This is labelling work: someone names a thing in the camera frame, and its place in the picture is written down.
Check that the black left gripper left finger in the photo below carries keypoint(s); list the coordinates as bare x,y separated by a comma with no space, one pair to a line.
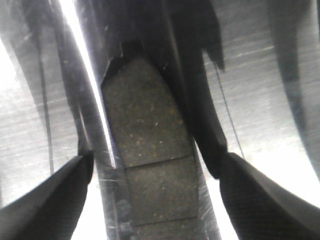
51,210

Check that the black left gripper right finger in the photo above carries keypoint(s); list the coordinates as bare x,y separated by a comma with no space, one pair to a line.
260,209

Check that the grey brake pad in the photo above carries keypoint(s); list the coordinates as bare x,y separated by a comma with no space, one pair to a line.
156,150

